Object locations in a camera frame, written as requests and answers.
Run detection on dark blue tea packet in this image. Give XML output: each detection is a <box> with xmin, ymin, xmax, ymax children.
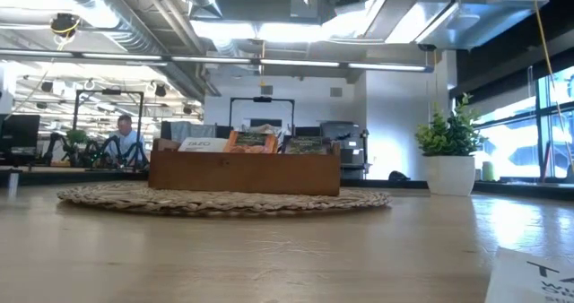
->
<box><xmin>283</xmin><ymin>135</ymin><xmax>335</xmax><ymax>156</ymax></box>

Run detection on red peach tea packet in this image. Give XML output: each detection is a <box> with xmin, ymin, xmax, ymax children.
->
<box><xmin>222</xmin><ymin>129</ymin><xmax>280</xmax><ymax>155</ymax></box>

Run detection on brown wooden tea box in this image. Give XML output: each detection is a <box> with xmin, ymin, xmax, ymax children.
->
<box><xmin>147</xmin><ymin>136</ymin><xmax>343</xmax><ymax>197</ymax></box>

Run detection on white orange Tazo tea packet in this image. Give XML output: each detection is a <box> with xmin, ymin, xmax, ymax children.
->
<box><xmin>177</xmin><ymin>136</ymin><xmax>230</xmax><ymax>153</ymax></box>
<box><xmin>483</xmin><ymin>247</ymin><xmax>574</xmax><ymax>303</ymax></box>

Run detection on grey office printer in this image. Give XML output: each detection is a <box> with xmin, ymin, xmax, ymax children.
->
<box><xmin>319</xmin><ymin>120</ymin><xmax>367</xmax><ymax>178</ymax></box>

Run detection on linear ceiling light strip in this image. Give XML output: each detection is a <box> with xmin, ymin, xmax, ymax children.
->
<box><xmin>0</xmin><ymin>48</ymin><xmax>434</xmax><ymax>74</ymax></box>

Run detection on round woven straw placemat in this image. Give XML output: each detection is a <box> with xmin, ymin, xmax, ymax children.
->
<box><xmin>56</xmin><ymin>181</ymin><xmax>392</xmax><ymax>217</ymax></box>

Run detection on grey office partition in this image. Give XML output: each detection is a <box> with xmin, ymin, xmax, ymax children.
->
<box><xmin>160</xmin><ymin>120</ymin><xmax>216</xmax><ymax>141</ymax></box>

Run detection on grey ceiling junction box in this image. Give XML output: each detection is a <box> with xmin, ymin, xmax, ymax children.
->
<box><xmin>289</xmin><ymin>0</ymin><xmax>321</xmax><ymax>20</ymax></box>

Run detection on person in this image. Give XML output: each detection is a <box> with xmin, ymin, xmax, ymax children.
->
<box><xmin>105</xmin><ymin>113</ymin><xmax>149</xmax><ymax>166</ymax></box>

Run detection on green plant in white pot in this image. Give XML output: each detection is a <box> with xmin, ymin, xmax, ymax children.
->
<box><xmin>414</xmin><ymin>92</ymin><xmax>489</xmax><ymax>197</ymax></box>

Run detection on black background robot arms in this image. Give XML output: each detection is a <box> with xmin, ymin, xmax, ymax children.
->
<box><xmin>42</xmin><ymin>132</ymin><xmax>152</xmax><ymax>169</ymax></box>

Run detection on green background plant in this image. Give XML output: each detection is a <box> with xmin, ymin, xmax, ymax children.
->
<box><xmin>62</xmin><ymin>127</ymin><xmax>90</xmax><ymax>166</ymax></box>

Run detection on black computer monitor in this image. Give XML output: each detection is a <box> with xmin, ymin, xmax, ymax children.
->
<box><xmin>0</xmin><ymin>113</ymin><xmax>41</xmax><ymax>166</ymax></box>

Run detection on black metal rig frame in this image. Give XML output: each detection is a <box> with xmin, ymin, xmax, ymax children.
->
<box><xmin>71</xmin><ymin>89</ymin><xmax>145</xmax><ymax>169</ymax></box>
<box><xmin>228</xmin><ymin>95</ymin><xmax>296</xmax><ymax>138</ymax></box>

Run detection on silver spiral air duct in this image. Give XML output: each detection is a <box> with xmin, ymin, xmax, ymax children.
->
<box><xmin>39</xmin><ymin>0</ymin><xmax>207</xmax><ymax>102</ymax></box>

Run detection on black table frame rail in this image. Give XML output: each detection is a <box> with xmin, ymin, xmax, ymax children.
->
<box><xmin>0</xmin><ymin>168</ymin><xmax>574</xmax><ymax>202</ymax></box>

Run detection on shiny rectangular metal duct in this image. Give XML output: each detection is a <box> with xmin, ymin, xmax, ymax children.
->
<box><xmin>362</xmin><ymin>0</ymin><xmax>551</xmax><ymax>51</ymax></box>

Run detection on yellow hanging cable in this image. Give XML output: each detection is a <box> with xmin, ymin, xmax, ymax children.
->
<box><xmin>531</xmin><ymin>0</ymin><xmax>574</xmax><ymax>174</ymax></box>

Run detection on short silver metal post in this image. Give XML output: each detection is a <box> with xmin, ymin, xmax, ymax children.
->
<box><xmin>5</xmin><ymin>170</ymin><xmax>22</xmax><ymax>195</ymax></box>

